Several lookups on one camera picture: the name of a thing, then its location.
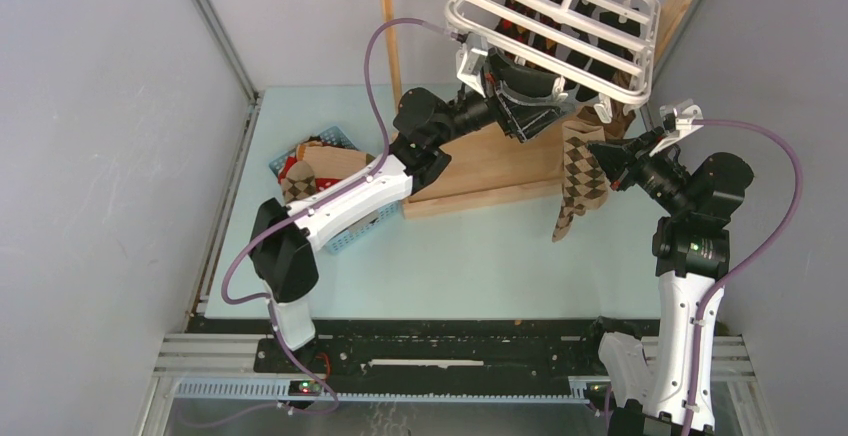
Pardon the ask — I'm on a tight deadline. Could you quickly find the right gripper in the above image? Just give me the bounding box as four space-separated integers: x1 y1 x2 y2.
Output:
587 125 693 217

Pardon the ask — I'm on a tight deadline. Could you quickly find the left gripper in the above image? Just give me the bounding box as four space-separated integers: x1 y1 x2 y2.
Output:
429 48 572 147

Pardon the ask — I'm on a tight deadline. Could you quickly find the brown argyle sock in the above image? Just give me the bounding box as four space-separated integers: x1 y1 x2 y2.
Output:
552 120 609 242
280 161 318 204

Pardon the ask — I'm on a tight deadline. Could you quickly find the plain brown sock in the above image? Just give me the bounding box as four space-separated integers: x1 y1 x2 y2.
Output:
577 101 636 140

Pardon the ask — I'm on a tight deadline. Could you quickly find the white plastic clip hanger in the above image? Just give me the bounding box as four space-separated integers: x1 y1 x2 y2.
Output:
444 0 661 121

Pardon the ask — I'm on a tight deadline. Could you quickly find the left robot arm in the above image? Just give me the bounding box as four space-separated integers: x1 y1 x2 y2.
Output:
249 50 590 373

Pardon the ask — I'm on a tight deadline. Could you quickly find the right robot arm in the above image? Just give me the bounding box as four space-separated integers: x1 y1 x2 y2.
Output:
581 130 754 435

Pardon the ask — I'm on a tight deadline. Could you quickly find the wooden hanger rack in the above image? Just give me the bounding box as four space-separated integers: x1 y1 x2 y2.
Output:
380 0 698 219

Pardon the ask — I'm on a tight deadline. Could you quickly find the black sock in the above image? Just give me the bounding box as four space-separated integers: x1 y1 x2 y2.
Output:
549 0 644 103

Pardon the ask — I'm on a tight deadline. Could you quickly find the blue plastic basket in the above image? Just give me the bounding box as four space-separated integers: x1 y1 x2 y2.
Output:
267 126 401 254

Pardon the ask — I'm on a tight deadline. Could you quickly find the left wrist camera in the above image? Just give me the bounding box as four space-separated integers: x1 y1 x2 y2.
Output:
455 44 488 96

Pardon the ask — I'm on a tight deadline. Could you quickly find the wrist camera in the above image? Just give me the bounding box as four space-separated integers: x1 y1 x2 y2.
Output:
649 99 703 157
455 44 488 96

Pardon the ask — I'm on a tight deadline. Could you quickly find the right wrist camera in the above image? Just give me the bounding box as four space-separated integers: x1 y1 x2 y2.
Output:
649 99 703 157

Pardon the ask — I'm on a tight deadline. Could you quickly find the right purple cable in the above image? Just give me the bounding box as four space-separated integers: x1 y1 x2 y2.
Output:
678 118 804 436

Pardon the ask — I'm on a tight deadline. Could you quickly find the purple cable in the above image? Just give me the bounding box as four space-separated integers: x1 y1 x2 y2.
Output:
219 18 462 418
678 118 804 436

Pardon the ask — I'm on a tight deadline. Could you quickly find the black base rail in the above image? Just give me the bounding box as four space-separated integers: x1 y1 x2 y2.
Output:
295 317 655 397

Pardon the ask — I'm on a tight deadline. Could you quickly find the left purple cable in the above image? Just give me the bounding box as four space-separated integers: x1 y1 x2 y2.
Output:
219 18 462 418

